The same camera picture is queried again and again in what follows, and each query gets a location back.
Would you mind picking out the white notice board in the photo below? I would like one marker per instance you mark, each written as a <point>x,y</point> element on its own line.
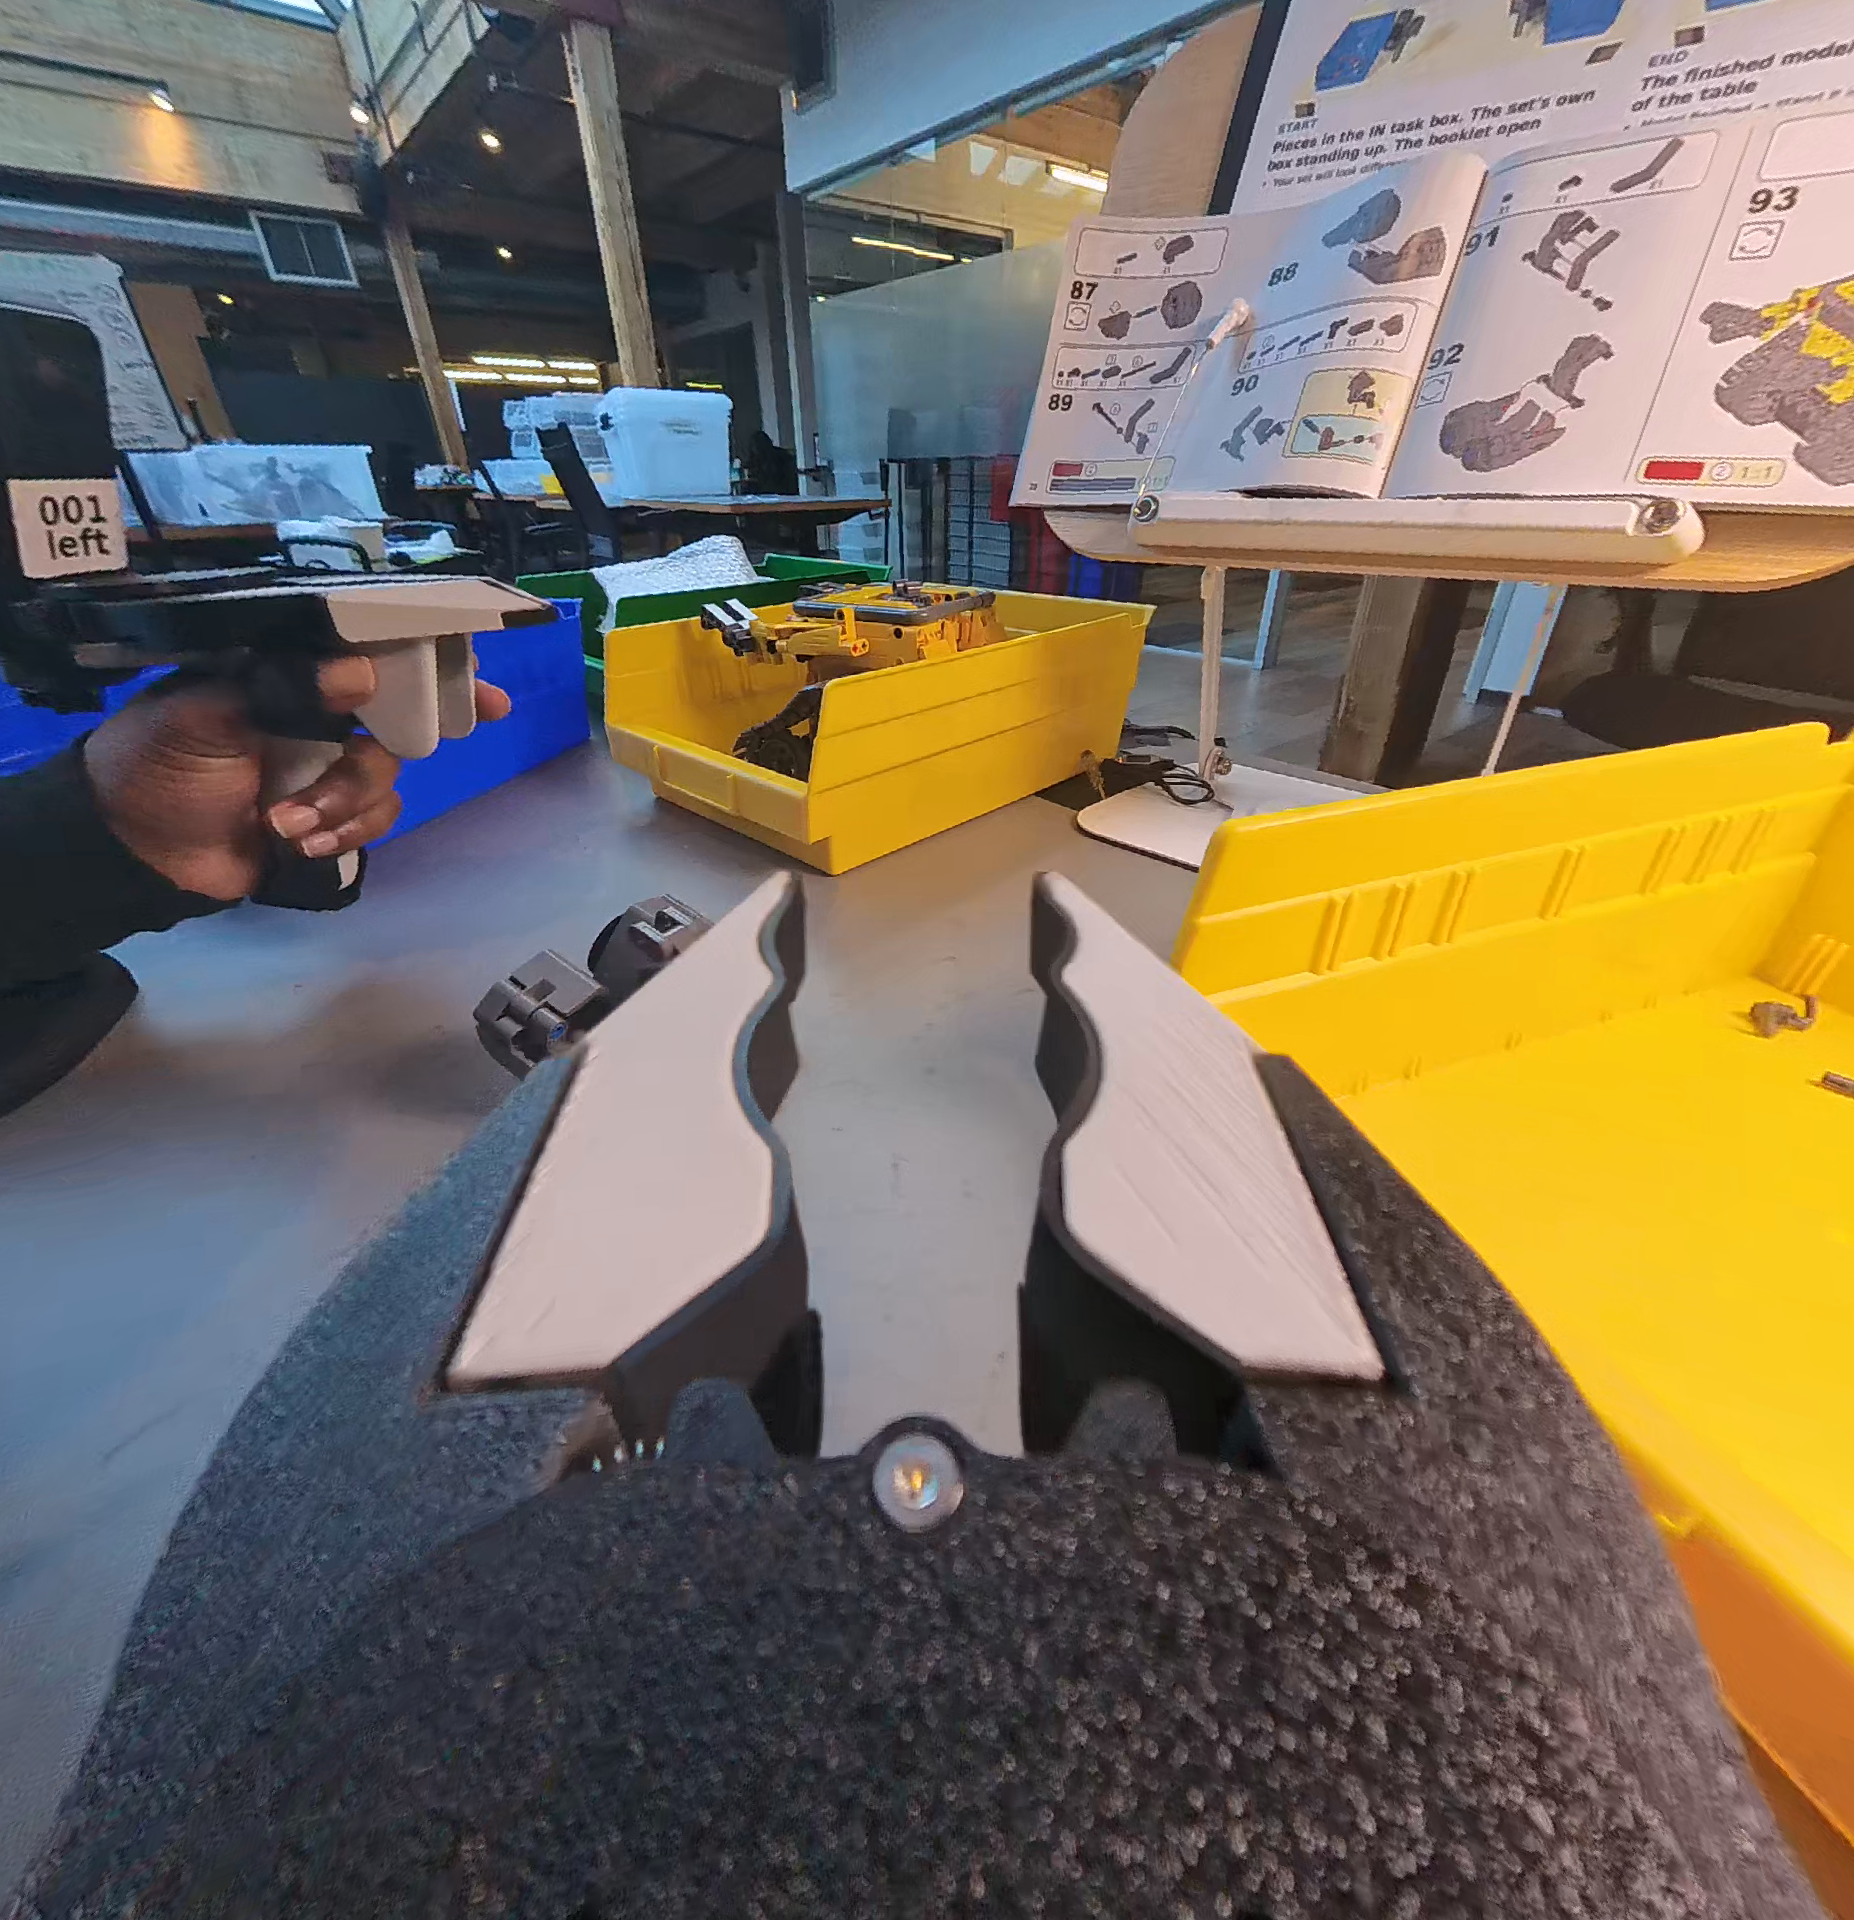
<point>103,345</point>

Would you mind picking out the white book stand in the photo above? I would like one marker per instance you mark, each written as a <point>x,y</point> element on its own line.
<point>1407,525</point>

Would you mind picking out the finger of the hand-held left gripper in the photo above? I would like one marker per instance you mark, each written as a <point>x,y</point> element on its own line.
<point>433,609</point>

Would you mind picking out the person's left hand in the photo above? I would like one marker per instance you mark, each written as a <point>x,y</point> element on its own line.
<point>192,795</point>

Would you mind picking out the printed task sheet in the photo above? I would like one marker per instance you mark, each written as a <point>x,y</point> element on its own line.
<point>1467,90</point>

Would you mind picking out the wooden office table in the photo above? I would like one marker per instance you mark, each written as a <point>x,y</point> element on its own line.
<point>717,510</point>

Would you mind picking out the white plastic storage box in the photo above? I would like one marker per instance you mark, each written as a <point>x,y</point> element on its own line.
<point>664,442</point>

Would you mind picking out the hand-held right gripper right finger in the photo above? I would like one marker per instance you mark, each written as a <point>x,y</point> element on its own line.
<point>1183,1184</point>

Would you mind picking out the yellow tracked toy robot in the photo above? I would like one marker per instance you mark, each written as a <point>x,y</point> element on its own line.
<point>852,630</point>

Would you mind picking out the green plastic bin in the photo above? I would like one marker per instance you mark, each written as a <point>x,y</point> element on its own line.
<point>822,579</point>

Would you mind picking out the yellow plastic parts bin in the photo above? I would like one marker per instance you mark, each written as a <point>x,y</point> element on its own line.
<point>926,750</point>
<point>1617,1201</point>

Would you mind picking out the small grey bent brick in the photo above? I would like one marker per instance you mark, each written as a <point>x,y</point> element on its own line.
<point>1782,1017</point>

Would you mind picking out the instruction booklet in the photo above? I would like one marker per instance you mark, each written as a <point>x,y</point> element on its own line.
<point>1587,330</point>

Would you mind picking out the grey motor block assembly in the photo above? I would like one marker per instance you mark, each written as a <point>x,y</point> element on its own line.
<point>567,990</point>

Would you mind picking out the white bubble wrap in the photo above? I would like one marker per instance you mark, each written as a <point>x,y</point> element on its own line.
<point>672,579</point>

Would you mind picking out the person's left forearm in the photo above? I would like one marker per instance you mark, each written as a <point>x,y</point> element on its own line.
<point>43,900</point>

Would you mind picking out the wall air vent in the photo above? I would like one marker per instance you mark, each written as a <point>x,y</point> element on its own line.
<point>305,249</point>

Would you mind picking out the black office chair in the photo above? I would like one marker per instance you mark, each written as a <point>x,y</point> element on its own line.
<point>583,495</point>

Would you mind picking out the grey desk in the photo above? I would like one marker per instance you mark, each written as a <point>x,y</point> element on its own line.
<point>266,1201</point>

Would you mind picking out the blue plastic bin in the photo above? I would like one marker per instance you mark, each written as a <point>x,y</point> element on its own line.
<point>523,720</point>

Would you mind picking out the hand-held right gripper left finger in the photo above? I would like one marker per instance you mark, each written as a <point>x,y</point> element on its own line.
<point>642,1184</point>

